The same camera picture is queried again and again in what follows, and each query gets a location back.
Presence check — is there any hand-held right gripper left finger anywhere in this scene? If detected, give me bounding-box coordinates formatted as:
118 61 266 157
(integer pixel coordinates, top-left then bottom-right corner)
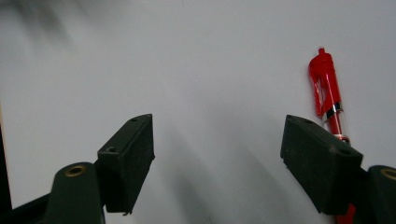
42 113 156 224

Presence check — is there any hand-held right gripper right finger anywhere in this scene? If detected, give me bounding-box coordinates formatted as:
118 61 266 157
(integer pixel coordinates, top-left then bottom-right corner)
279 114 396 224

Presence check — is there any red pen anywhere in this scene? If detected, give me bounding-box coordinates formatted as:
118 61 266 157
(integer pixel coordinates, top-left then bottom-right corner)
307 47 358 224

